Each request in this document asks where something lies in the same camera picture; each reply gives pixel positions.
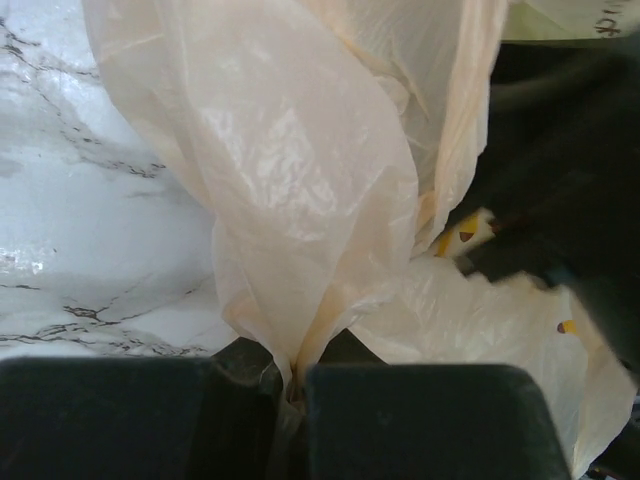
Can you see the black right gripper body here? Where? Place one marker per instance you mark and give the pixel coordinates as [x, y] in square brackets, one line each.
[560, 179]

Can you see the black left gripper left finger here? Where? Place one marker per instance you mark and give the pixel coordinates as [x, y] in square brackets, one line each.
[139, 418]

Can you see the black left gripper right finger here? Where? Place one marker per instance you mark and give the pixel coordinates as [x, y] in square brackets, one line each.
[429, 421]

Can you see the translucent orange plastic bag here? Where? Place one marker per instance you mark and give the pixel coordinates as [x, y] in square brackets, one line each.
[332, 140]

